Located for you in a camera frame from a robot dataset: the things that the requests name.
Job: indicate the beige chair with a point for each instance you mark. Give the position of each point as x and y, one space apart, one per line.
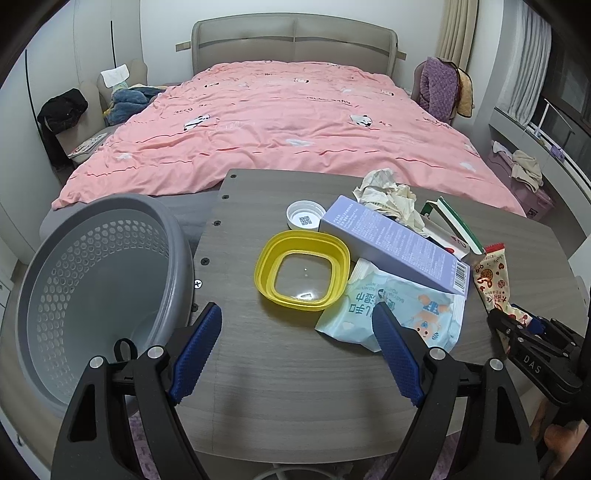
419 81

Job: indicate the green white cardboard box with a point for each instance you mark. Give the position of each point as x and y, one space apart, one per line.
455 226

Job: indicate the person's right hand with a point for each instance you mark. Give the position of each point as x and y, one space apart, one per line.
565 438

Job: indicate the grey window seat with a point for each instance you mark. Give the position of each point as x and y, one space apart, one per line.
512 124

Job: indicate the pink storage box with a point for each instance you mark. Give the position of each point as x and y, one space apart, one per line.
531 201

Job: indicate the grey perforated plastic basket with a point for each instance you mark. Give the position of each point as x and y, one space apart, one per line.
92 277

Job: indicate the red patterned snack packet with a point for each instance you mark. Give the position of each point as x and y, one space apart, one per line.
491 277

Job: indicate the white metal rack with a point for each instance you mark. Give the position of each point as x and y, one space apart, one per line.
546 110

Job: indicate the crumpled white tissue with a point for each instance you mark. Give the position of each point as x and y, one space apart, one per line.
388 194

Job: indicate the white folded cloth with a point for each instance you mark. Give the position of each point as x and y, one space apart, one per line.
115 76

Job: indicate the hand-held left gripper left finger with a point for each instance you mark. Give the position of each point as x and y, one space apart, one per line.
194 355

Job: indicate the magazine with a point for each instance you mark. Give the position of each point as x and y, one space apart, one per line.
87 145

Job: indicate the grey upholstered bed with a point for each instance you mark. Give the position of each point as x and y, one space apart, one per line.
295 41

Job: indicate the pink printed blanket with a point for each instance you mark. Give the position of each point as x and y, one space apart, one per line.
277 129

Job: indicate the blue plush clothes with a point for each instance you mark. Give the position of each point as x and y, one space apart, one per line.
129 99

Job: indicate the white sheer curtain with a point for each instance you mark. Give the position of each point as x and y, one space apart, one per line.
526 64

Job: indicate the white wardrobe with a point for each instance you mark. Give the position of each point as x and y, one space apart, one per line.
69 55

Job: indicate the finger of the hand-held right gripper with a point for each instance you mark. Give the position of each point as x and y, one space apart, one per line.
503 327
535 326

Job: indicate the beige curtain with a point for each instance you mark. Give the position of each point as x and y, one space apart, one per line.
457 32

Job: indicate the white bottle cap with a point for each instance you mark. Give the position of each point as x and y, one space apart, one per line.
304 217

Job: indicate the black clothes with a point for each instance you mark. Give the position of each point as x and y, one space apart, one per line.
62 108

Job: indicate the beige armchair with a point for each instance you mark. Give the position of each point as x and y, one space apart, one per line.
136 71

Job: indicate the beige crumpled cloth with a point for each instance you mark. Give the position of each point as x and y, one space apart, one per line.
526 168

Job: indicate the light blue wet wipes pack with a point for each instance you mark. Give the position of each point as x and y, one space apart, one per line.
360 295

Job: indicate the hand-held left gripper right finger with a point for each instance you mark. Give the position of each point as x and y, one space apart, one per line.
397 355

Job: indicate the purple cardboard box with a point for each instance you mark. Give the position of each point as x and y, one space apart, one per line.
397 244

